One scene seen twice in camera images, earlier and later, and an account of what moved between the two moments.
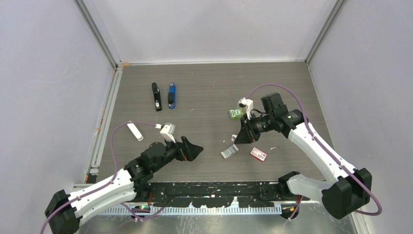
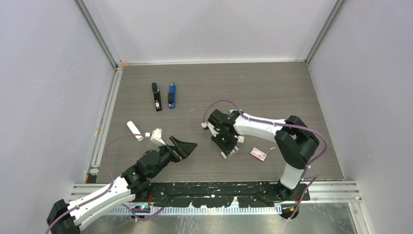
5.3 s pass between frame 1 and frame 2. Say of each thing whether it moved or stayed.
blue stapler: stayed
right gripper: moved
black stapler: stayed
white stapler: stayed
